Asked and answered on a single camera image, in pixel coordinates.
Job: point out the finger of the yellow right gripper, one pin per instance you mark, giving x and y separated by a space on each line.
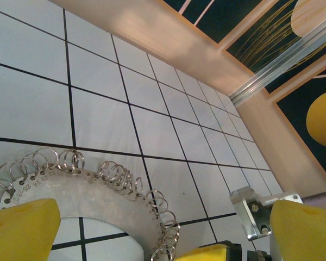
206 254

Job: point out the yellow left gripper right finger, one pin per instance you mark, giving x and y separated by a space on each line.
304 233

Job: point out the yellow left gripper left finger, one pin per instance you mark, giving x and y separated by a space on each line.
19 231

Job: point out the aluminium corner post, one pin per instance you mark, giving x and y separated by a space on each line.
274 73

